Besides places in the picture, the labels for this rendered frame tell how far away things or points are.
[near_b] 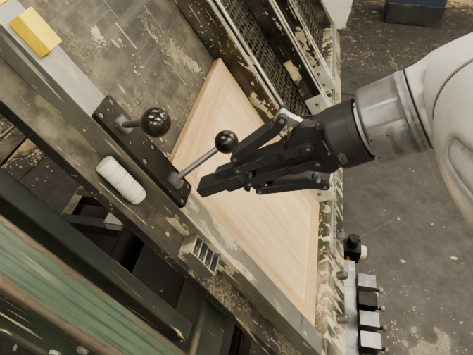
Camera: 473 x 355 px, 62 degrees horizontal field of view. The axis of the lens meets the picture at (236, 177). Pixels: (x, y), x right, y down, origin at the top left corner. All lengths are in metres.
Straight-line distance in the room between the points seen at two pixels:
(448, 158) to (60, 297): 0.38
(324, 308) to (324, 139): 0.66
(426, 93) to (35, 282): 0.42
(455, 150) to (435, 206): 2.47
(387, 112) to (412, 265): 2.00
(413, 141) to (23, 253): 0.41
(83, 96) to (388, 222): 2.17
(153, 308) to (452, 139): 0.54
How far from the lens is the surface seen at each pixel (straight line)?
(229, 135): 0.61
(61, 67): 0.59
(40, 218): 0.60
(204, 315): 0.77
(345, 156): 0.45
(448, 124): 0.31
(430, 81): 0.41
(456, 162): 0.28
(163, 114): 0.49
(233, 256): 0.74
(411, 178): 2.88
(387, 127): 0.43
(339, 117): 0.45
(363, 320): 1.24
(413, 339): 2.16
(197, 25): 1.00
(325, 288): 1.09
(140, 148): 0.61
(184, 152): 0.74
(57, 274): 0.47
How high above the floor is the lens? 1.82
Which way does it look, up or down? 44 degrees down
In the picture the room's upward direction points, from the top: straight up
